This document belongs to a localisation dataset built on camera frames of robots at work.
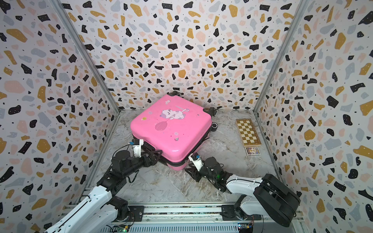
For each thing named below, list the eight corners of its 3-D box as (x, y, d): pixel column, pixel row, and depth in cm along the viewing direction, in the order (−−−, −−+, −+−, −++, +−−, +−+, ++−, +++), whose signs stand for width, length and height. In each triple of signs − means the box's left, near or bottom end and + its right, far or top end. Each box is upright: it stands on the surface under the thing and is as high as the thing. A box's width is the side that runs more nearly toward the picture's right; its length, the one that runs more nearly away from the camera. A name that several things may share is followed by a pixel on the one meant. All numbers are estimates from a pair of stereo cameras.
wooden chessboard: (242, 147, 103) (243, 144, 100) (236, 121, 118) (237, 118, 116) (259, 147, 103) (261, 144, 100) (251, 121, 119) (252, 118, 116)
